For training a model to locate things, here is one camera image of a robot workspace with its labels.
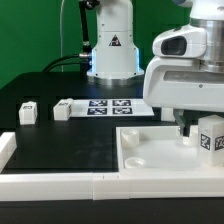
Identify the white sheet with tags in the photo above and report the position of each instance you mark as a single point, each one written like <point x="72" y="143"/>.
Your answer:
<point x="111" y="108"/>

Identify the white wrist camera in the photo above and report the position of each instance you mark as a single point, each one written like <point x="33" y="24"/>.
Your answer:
<point x="183" y="42"/>

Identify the white obstacle fence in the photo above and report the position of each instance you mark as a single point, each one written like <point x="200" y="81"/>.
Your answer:
<point x="205" y="182"/>

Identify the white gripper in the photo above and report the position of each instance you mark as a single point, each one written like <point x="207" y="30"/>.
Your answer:
<point x="179" y="84"/>

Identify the white square tabletop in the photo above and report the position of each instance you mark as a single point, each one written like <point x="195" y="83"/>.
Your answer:
<point x="162" y="148"/>

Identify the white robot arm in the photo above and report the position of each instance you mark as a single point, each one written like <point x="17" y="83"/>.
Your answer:
<point x="115" y="58"/>

